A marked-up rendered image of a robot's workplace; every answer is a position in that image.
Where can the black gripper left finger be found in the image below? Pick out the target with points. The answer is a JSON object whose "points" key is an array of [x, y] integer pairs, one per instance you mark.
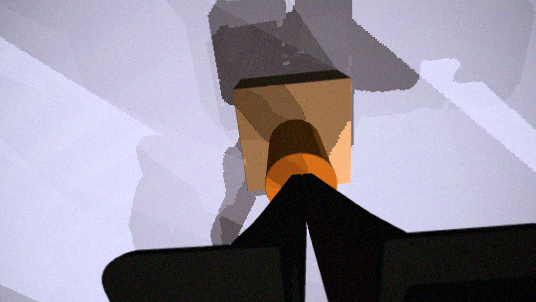
{"points": [[266, 263]]}

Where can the tan wooden block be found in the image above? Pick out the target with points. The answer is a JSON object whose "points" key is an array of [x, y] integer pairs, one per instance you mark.
{"points": [[322, 98]]}

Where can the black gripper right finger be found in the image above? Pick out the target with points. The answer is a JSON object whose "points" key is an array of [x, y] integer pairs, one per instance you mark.
{"points": [[363, 258]]}

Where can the translucent orange cylinder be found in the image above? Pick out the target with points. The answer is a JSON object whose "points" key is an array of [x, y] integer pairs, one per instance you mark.
{"points": [[295, 147]]}

